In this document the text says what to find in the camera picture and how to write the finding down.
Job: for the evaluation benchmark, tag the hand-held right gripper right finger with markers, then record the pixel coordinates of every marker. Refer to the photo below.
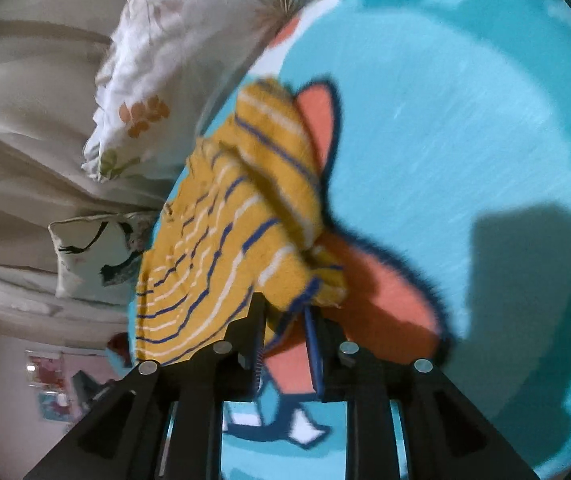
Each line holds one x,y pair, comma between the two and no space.
314,355

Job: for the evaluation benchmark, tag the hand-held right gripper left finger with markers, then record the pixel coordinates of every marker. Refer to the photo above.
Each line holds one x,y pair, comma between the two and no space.
253,350

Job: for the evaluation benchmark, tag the yellow striped sweater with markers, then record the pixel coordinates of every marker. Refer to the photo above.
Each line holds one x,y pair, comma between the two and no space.
245,220

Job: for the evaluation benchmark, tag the cream figure print cushion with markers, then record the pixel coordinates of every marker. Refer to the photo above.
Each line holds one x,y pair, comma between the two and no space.
100,252

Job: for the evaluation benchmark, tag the turquoise printed blanket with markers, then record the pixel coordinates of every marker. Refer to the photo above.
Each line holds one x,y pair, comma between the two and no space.
440,185

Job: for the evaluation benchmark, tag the beige curtain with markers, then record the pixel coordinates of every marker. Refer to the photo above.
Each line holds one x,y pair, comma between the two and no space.
40,160

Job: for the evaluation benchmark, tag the white leaf print pillow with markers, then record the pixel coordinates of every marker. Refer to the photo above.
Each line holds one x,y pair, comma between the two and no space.
180,60

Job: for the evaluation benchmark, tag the wall poster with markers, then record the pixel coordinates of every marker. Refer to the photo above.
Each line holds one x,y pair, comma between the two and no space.
48,385

